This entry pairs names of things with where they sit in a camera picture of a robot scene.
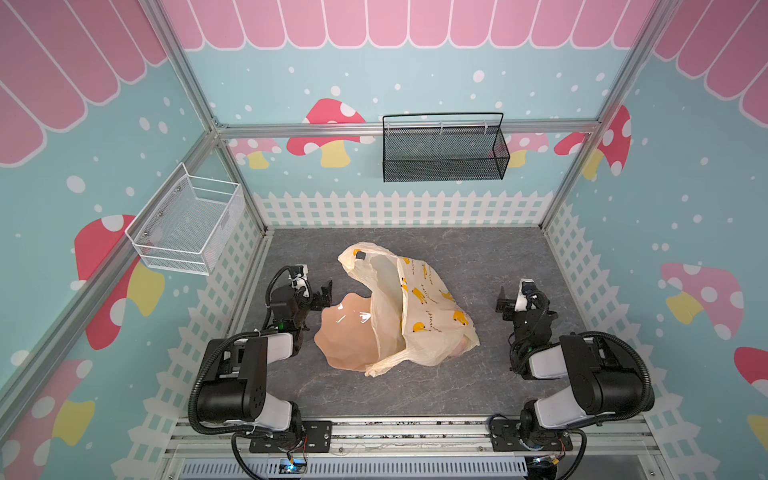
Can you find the white wire wall basket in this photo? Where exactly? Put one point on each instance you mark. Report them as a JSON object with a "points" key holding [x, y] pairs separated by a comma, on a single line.
{"points": [[187, 224]]}

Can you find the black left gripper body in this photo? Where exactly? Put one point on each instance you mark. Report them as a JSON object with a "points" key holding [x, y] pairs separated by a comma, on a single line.
{"points": [[313, 303]]}

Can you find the beige plastic bag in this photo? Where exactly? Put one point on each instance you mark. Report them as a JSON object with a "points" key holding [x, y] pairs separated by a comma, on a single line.
{"points": [[414, 316]]}

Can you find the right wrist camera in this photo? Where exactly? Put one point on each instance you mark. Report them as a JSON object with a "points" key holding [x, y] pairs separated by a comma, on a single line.
{"points": [[527, 294]]}

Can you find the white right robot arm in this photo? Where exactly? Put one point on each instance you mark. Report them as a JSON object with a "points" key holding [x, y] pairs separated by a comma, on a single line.
{"points": [[607, 378]]}

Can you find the pink scalloped fruit bowl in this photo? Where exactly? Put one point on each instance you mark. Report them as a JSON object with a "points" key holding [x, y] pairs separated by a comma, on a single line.
{"points": [[346, 336]]}

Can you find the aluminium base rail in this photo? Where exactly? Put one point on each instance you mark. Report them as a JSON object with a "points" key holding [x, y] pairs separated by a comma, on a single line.
{"points": [[461, 447]]}

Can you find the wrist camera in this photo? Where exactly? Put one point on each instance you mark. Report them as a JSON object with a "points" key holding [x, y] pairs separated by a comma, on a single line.
{"points": [[527, 294], [298, 276]]}

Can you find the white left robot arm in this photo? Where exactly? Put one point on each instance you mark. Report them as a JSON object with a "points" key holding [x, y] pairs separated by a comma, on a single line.
{"points": [[229, 394]]}

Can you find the black mesh wall basket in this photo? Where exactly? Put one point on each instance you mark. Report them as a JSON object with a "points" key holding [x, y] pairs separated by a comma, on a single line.
{"points": [[453, 146]]}

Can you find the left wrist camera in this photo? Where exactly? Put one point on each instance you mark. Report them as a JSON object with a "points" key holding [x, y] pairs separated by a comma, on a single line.
{"points": [[298, 276]]}

